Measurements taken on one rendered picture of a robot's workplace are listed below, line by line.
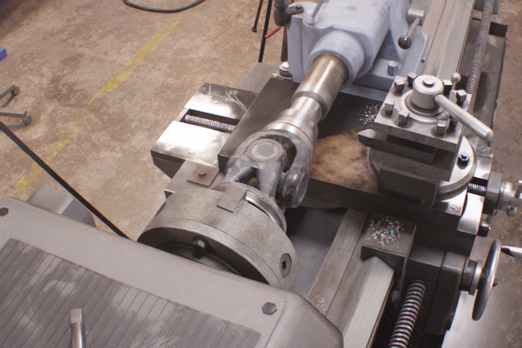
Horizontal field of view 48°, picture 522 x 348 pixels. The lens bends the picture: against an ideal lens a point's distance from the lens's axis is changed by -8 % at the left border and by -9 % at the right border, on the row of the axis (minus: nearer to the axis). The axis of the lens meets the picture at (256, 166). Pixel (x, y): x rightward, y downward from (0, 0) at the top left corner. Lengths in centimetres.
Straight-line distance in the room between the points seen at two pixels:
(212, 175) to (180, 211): 53
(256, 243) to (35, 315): 36
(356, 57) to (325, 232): 43
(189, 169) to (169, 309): 86
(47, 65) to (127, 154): 104
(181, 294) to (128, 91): 269
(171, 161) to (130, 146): 143
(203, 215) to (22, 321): 35
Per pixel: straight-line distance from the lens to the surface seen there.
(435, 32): 211
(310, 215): 159
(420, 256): 142
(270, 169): 107
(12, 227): 82
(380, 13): 152
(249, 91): 171
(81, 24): 409
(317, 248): 152
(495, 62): 283
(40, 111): 339
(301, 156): 113
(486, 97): 259
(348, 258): 135
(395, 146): 123
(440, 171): 123
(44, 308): 71
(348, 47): 140
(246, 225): 93
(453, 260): 143
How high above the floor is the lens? 189
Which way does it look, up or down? 43 degrees down
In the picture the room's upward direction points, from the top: 4 degrees counter-clockwise
